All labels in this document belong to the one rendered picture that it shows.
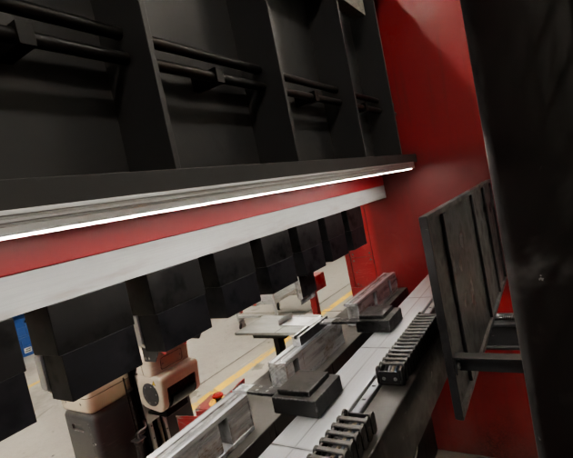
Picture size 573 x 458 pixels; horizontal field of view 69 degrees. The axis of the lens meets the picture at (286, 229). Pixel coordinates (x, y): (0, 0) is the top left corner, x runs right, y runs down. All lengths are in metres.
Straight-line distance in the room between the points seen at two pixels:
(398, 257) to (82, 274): 1.67
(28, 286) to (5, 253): 0.06
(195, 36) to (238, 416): 0.91
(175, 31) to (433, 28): 1.37
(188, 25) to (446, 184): 1.40
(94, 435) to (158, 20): 1.72
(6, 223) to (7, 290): 0.23
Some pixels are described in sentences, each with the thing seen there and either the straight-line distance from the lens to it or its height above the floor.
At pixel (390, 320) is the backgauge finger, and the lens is 1.31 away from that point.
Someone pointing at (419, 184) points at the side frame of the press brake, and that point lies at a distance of 2.11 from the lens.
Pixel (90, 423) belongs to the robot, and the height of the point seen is 0.66.
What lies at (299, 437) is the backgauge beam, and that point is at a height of 0.98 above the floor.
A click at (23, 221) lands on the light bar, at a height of 1.47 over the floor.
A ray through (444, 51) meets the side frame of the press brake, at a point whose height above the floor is 1.93.
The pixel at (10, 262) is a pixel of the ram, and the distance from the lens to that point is 0.77.
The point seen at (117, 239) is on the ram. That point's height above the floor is 1.42.
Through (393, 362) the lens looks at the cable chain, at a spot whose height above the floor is 1.04.
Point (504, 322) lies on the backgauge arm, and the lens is 1.74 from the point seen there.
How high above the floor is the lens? 1.43
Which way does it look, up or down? 4 degrees down
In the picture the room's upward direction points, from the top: 12 degrees counter-clockwise
